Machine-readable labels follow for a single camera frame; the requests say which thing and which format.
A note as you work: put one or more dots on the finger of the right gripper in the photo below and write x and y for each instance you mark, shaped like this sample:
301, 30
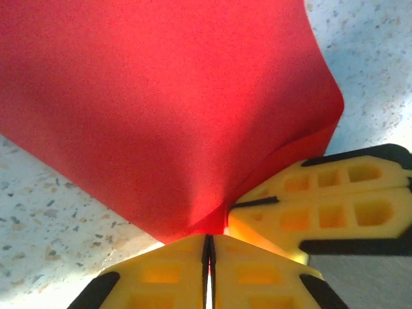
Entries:
338, 174
322, 225

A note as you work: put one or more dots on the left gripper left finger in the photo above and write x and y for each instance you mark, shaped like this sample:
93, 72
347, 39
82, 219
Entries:
161, 277

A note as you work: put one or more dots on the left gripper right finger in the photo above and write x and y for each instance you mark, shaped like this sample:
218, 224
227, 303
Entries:
257, 277

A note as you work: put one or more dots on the red paper sheet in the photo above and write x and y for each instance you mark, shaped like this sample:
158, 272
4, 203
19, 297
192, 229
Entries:
161, 112

